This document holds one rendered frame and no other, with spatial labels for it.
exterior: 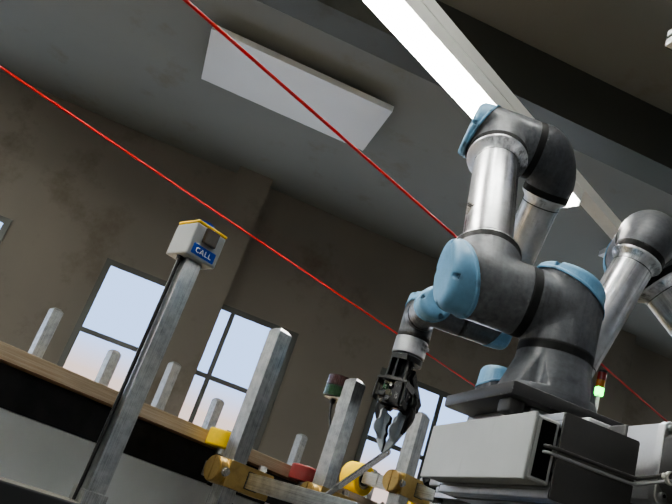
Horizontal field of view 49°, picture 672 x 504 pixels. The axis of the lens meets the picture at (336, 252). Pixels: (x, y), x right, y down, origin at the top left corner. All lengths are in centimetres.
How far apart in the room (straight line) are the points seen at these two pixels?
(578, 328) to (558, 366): 7
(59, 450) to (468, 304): 83
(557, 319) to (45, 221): 536
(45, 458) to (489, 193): 95
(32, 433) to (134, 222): 477
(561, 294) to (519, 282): 7
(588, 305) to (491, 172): 32
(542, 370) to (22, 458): 93
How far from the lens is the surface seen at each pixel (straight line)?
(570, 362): 114
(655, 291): 160
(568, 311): 116
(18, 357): 140
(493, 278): 113
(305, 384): 607
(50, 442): 151
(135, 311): 596
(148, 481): 162
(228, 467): 145
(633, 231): 149
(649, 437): 88
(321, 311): 620
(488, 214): 125
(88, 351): 591
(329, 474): 163
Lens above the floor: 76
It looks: 21 degrees up
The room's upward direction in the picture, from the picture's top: 19 degrees clockwise
